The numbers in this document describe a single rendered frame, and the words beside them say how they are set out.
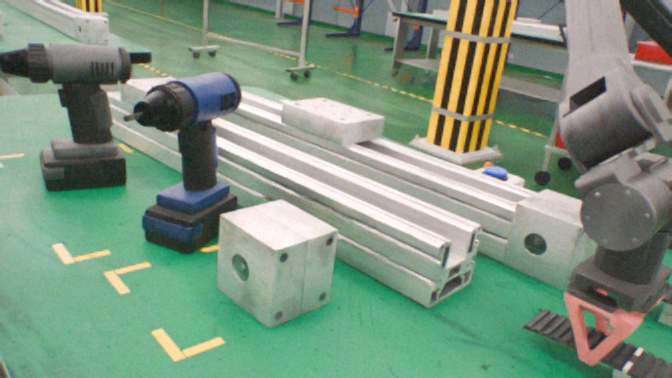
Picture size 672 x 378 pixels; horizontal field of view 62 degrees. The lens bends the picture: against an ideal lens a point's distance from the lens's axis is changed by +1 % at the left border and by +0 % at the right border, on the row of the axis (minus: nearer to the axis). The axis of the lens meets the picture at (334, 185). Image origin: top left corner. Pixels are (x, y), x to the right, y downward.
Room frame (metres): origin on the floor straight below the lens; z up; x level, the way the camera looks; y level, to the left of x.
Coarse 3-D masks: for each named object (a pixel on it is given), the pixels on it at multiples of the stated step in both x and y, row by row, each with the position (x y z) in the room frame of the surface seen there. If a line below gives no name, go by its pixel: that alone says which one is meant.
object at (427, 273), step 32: (128, 128) 1.05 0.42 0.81; (224, 128) 0.96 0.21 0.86; (160, 160) 0.96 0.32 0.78; (224, 160) 0.85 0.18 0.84; (256, 160) 0.80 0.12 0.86; (288, 160) 0.85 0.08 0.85; (320, 160) 0.83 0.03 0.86; (256, 192) 0.80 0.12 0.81; (288, 192) 0.74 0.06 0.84; (320, 192) 0.70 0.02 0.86; (352, 192) 0.76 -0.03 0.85; (384, 192) 0.73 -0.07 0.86; (352, 224) 0.66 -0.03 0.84; (384, 224) 0.63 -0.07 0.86; (416, 224) 0.63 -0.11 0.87; (448, 224) 0.65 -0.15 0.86; (480, 224) 0.65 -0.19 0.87; (352, 256) 0.66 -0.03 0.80; (384, 256) 0.64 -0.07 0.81; (416, 256) 0.59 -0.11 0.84; (448, 256) 0.60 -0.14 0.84; (416, 288) 0.59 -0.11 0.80; (448, 288) 0.62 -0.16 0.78
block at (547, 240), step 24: (552, 192) 0.78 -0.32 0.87; (528, 216) 0.71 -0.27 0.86; (552, 216) 0.69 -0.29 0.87; (576, 216) 0.70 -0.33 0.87; (528, 240) 0.70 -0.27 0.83; (552, 240) 0.68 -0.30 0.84; (576, 240) 0.66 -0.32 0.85; (504, 264) 0.72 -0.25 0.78; (528, 264) 0.70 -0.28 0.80; (552, 264) 0.68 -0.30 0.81; (576, 264) 0.68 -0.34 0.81
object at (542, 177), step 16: (560, 32) 3.55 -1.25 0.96; (640, 48) 3.40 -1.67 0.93; (656, 48) 3.35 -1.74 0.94; (640, 64) 3.26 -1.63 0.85; (656, 64) 3.25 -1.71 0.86; (560, 144) 3.47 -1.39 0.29; (560, 160) 3.91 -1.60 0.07; (608, 160) 3.32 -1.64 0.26; (656, 160) 3.46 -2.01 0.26; (544, 176) 3.47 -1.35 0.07
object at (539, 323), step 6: (540, 312) 0.56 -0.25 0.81; (546, 312) 0.55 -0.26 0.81; (534, 318) 0.54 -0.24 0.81; (540, 318) 0.54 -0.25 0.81; (546, 318) 0.54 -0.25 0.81; (552, 318) 0.54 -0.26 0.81; (528, 324) 0.53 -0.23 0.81; (534, 324) 0.53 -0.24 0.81; (540, 324) 0.53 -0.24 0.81; (546, 324) 0.53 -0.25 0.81; (528, 330) 0.52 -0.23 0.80; (534, 330) 0.52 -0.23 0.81; (540, 330) 0.52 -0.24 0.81
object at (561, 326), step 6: (558, 318) 0.54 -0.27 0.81; (564, 318) 0.54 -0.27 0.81; (552, 324) 0.53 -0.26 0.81; (558, 324) 0.53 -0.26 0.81; (564, 324) 0.53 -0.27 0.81; (570, 324) 0.53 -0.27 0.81; (546, 330) 0.52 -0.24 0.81; (552, 330) 0.52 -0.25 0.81; (558, 330) 0.52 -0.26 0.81; (564, 330) 0.52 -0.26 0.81; (546, 336) 0.51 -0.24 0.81; (552, 336) 0.51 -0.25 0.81; (558, 336) 0.51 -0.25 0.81; (558, 342) 0.50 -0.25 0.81
